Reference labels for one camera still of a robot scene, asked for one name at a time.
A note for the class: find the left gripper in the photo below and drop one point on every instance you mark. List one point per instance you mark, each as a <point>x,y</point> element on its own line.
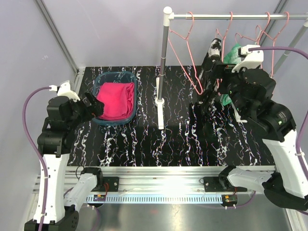
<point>95,109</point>

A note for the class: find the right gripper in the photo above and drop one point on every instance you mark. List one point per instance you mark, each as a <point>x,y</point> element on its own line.
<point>220,70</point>

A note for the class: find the black and white trousers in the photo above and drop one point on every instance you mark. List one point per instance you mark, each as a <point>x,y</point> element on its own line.
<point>205,102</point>

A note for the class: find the pink trousers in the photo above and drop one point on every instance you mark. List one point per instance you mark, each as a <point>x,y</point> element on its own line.
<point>118,99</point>

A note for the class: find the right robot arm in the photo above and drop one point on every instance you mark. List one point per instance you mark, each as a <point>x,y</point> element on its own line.
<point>251,91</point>

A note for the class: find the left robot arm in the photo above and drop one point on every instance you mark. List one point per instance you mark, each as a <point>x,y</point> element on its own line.
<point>57,210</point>

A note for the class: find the green and white trousers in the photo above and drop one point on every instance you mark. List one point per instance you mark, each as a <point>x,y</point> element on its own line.
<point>230,58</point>

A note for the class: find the teal transparent plastic bin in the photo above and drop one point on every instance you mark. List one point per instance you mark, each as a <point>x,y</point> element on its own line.
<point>115,77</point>

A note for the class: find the metal clothes rack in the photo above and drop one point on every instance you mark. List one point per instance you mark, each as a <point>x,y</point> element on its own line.
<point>169,15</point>

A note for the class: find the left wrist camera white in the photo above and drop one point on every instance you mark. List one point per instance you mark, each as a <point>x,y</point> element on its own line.
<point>65,89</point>

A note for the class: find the aluminium mounting rail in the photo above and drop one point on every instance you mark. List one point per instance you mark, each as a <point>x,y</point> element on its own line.
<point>139,185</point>

